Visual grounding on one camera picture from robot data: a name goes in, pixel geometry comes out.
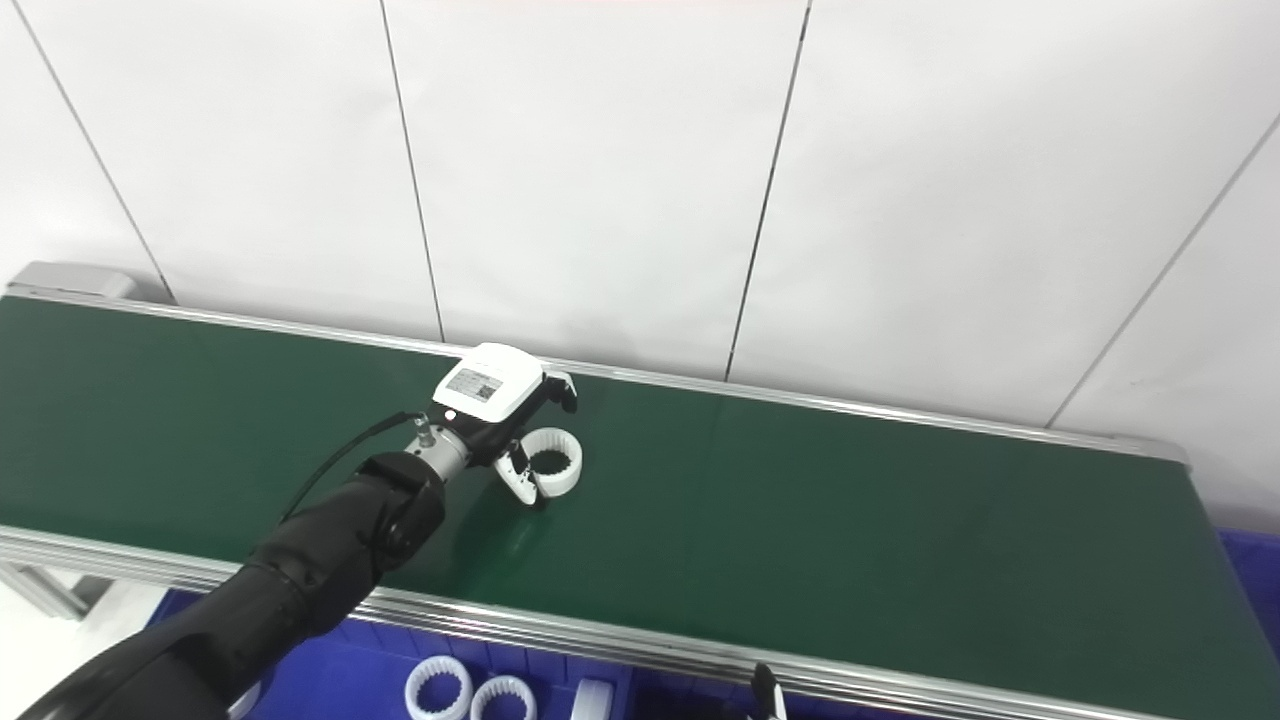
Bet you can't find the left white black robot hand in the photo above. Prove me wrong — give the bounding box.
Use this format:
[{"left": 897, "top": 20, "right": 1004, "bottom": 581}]
[{"left": 432, "top": 343, "right": 581, "bottom": 509}]

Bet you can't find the green conveyor belt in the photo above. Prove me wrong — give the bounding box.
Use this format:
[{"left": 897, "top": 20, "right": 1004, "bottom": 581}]
[
  {"left": 0, "top": 262, "right": 1280, "bottom": 720},
  {"left": 0, "top": 295, "right": 1280, "bottom": 716}
]

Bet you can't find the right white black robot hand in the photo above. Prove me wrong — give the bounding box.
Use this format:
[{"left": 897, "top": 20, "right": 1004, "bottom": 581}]
[{"left": 752, "top": 663, "right": 789, "bottom": 720}]

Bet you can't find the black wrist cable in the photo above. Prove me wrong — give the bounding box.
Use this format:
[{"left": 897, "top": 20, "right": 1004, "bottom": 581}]
[{"left": 278, "top": 410, "right": 427, "bottom": 523}]

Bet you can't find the aluminium conveyor support leg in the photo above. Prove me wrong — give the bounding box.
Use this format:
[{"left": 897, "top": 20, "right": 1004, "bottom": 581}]
[{"left": 0, "top": 562, "right": 91, "bottom": 621}]

